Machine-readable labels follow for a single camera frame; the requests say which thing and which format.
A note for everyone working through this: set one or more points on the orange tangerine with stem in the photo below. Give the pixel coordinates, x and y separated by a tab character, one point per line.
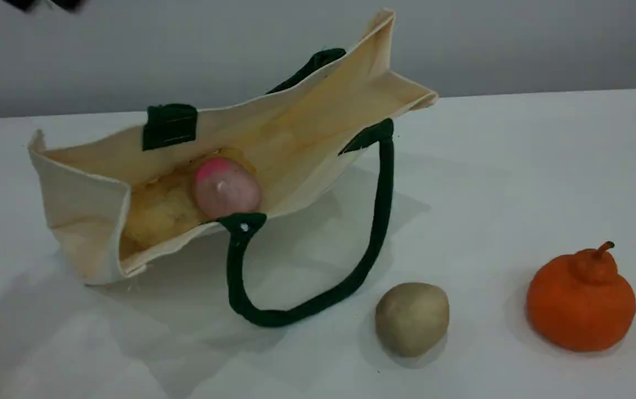
581	305

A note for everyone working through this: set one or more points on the long ridged bread loaf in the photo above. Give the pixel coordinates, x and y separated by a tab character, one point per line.
159	210

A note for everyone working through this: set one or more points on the pink peach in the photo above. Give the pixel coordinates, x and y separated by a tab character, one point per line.
226	188

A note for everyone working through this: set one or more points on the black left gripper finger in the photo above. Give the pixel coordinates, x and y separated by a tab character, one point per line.
21	4
67	3

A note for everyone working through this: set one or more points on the beige potato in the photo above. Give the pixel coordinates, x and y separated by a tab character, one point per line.
412	318

